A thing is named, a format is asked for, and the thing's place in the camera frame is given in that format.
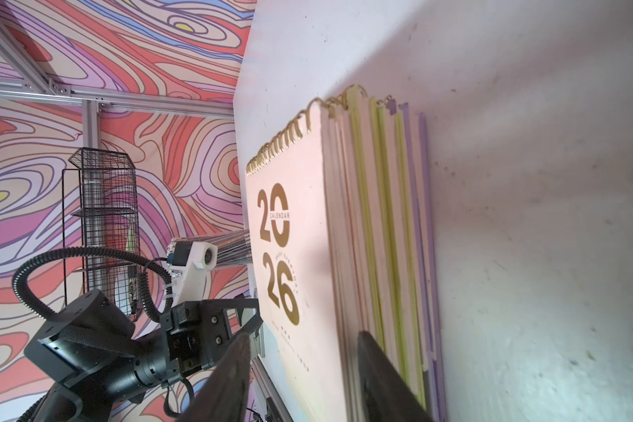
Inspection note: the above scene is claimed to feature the black wire basket left wall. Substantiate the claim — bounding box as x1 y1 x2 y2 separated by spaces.
69 148 142 322

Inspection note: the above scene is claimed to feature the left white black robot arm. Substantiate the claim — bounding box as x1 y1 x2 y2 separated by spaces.
12 247 263 421

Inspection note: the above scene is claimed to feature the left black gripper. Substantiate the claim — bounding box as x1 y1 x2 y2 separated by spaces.
105 297 263 422

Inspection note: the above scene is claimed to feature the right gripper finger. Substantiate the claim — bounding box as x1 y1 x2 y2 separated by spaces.
357 331 433 422

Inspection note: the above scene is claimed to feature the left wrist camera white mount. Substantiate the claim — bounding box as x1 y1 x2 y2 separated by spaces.
166 237 218 305

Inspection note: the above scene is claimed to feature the pink 2026 calendar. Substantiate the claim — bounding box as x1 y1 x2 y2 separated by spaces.
246 100 348 421

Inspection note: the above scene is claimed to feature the green calendar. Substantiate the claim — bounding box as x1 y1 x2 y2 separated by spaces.
325 84 377 421
387 100 427 410
369 97 407 379

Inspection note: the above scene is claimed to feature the purple calendar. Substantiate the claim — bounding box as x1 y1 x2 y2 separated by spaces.
399 103 448 421

